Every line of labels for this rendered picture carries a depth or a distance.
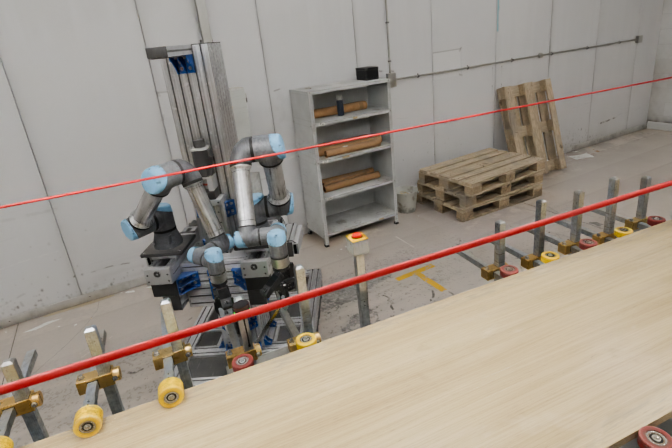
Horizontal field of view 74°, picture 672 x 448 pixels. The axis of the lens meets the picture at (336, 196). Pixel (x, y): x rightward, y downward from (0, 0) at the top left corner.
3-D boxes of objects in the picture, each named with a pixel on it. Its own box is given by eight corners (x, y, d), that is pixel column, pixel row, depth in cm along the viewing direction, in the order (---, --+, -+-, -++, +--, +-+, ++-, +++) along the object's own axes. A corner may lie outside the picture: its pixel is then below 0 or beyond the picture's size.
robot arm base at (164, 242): (160, 238, 246) (156, 222, 242) (187, 236, 245) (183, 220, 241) (149, 251, 232) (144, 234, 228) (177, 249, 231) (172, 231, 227)
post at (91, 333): (121, 431, 167) (84, 325, 151) (131, 428, 168) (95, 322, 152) (120, 438, 164) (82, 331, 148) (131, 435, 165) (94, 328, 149)
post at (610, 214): (600, 257, 249) (609, 176, 233) (604, 256, 250) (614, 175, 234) (605, 260, 246) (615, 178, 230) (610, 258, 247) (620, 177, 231)
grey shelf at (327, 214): (307, 233, 485) (288, 89, 432) (376, 212, 522) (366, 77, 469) (326, 247, 447) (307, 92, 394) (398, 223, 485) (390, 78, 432)
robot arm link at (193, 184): (184, 157, 212) (226, 249, 218) (165, 163, 204) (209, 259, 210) (197, 150, 205) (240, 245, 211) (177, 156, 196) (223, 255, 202)
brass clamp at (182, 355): (155, 361, 166) (152, 350, 164) (192, 349, 170) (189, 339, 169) (155, 372, 161) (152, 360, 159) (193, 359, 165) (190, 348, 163)
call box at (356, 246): (347, 252, 185) (345, 235, 183) (362, 247, 188) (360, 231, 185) (354, 258, 179) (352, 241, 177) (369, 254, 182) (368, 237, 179)
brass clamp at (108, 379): (81, 385, 158) (77, 374, 156) (122, 372, 162) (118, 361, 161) (79, 397, 152) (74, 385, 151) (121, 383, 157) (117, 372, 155)
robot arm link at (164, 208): (180, 224, 236) (175, 200, 231) (159, 234, 226) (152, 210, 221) (167, 221, 243) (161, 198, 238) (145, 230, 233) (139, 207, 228)
